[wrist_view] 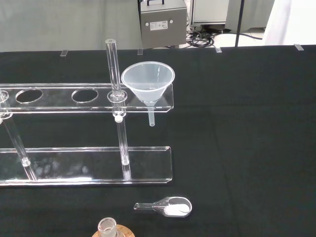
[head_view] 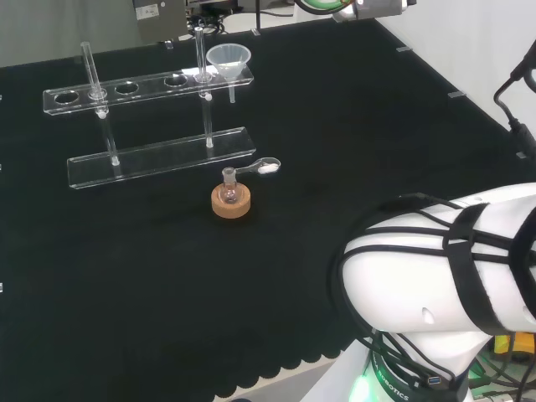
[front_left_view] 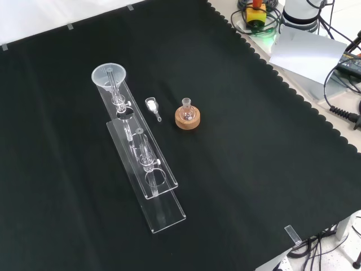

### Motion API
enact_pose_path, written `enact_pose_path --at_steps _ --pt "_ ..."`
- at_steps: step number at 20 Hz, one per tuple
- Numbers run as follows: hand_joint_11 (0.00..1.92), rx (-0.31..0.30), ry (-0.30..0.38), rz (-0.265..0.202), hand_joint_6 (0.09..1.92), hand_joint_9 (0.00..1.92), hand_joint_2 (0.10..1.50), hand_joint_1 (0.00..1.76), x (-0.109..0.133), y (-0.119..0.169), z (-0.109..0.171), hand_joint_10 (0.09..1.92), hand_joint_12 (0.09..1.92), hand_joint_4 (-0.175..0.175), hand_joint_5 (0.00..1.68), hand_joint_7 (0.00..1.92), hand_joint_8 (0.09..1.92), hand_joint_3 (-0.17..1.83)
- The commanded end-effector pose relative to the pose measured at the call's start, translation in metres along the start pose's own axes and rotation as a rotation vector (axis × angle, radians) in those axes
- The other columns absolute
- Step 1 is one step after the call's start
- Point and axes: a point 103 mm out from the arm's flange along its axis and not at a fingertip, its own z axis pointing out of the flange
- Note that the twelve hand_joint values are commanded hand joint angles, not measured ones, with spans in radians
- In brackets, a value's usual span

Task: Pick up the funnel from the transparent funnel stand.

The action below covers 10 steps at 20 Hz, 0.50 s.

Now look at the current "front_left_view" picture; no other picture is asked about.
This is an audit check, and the glass weighing funnel with powder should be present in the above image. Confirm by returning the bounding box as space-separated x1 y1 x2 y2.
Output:
144 97 163 123

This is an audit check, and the clear acrylic funnel stand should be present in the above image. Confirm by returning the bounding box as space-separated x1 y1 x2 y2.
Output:
94 64 187 235

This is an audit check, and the black power adapter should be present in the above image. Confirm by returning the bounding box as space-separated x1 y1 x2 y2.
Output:
336 50 361 77

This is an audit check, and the black cable tangle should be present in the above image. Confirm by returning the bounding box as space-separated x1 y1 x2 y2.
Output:
287 214 361 271

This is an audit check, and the yellow stop button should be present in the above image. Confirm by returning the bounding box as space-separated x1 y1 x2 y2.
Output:
245 0 267 28

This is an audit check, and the cork ring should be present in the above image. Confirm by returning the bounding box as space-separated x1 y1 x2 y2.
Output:
174 106 201 130

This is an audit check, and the black cable with ribbed plug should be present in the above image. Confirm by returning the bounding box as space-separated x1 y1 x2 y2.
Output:
323 60 361 130

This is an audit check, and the small round-bottom glass flask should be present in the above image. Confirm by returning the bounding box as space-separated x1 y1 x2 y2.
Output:
182 98 196 121

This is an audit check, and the black bench cloth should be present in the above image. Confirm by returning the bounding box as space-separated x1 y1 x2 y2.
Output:
0 0 361 271

